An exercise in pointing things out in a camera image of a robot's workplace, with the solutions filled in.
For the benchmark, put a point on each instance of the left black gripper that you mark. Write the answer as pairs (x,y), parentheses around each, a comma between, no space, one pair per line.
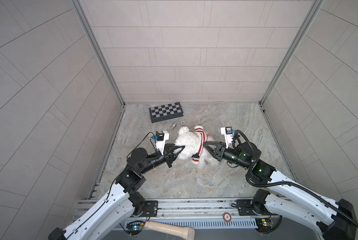
(167,157)

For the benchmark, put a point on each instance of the beige wooden handle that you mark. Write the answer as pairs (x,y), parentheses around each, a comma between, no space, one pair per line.
(185,233)

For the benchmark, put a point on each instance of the round red white sticker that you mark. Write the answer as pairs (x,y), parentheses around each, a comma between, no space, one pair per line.
(227,217)

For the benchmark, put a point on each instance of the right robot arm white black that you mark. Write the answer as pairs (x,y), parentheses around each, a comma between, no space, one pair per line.
(279,195)

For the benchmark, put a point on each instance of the right green circuit board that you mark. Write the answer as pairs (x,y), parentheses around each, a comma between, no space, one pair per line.
(263,224)

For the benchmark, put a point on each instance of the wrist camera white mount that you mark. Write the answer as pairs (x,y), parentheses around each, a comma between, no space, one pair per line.
(228,133)
(159,140)

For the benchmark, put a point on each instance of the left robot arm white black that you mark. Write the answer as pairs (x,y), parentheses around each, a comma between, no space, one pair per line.
(122,200)

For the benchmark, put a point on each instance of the green circuit board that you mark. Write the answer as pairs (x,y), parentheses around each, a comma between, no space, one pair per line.
(263,224)
(134,228)

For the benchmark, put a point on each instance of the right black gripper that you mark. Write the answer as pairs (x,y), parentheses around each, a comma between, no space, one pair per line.
(219,147)

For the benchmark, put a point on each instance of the left green circuit board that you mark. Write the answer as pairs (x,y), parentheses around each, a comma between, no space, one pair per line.
(134,228)

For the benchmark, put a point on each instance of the white teddy bear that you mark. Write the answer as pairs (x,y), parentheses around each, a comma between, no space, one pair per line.
(190,141)

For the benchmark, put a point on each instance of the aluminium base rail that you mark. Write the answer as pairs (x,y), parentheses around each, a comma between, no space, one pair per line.
(175,210)

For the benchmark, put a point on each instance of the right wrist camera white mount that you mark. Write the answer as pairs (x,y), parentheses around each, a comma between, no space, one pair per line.
(228,133)

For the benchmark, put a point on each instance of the red white striped knit sweater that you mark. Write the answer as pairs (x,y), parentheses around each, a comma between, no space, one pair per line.
(200,154)

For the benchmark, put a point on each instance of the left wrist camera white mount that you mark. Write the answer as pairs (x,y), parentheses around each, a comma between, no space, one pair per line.
(159,140)

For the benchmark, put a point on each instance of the folded black white chessboard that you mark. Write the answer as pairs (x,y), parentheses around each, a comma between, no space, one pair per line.
(166,112)

